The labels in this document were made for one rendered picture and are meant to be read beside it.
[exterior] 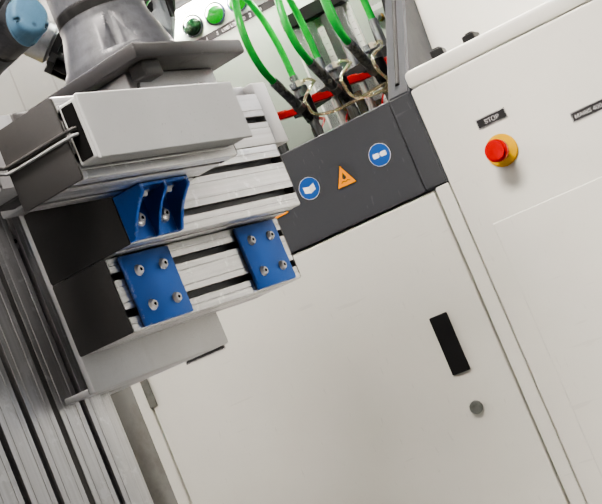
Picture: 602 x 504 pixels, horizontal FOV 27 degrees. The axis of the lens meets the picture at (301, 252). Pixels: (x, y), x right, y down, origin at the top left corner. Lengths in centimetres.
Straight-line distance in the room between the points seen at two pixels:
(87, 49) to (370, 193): 66
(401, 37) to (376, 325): 49
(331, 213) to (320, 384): 29
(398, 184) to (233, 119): 66
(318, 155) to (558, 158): 40
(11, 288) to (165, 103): 33
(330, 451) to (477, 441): 26
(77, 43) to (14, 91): 374
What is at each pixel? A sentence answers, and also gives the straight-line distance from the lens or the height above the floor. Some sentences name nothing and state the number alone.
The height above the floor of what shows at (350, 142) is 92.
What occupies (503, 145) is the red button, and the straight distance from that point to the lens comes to 196.
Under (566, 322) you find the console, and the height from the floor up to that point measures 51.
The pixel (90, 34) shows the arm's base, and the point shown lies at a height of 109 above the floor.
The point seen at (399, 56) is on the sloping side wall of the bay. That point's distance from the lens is 213.
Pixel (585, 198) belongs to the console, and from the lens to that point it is 197.
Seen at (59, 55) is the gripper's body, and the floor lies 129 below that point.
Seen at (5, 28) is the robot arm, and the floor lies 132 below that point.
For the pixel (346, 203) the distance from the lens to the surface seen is 208.
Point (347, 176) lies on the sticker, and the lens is 208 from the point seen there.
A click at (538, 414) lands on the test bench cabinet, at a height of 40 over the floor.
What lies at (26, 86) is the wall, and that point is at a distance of 529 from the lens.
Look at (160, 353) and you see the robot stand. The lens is 158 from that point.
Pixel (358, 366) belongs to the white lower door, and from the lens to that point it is 211.
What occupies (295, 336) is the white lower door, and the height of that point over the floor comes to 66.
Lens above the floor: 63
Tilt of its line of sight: 4 degrees up
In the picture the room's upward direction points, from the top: 23 degrees counter-clockwise
